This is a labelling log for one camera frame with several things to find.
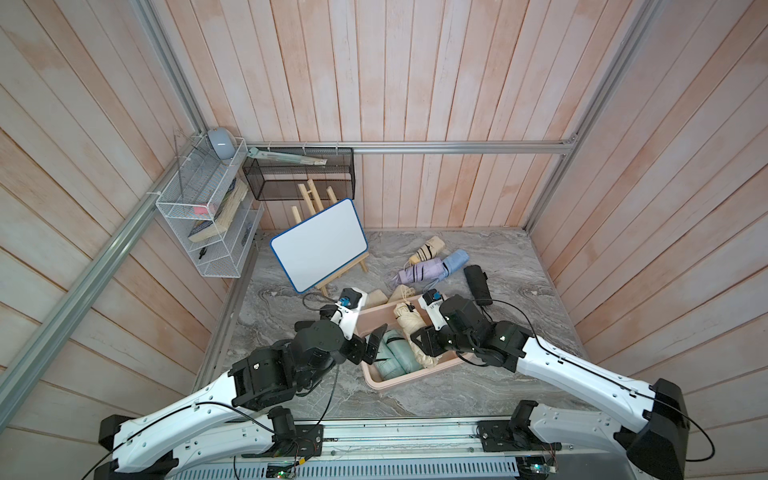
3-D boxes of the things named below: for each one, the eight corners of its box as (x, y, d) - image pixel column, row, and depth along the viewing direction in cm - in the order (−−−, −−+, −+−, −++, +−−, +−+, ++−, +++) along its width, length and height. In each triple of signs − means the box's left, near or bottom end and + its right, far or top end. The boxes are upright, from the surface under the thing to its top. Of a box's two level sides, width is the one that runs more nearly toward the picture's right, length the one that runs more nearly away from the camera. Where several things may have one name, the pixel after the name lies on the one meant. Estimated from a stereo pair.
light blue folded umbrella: (436, 288, 105) (438, 283, 102) (425, 278, 107) (426, 273, 105) (469, 260, 113) (471, 255, 110) (458, 252, 115) (459, 246, 113)
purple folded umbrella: (403, 288, 104) (404, 278, 100) (398, 276, 108) (399, 266, 103) (445, 278, 107) (448, 268, 103) (439, 266, 111) (442, 256, 106)
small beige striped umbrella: (408, 264, 112) (408, 257, 109) (433, 241, 120) (434, 234, 117) (418, 271, 110) (419, 264, 107) (443, 247, 118) (445, 241, 114)
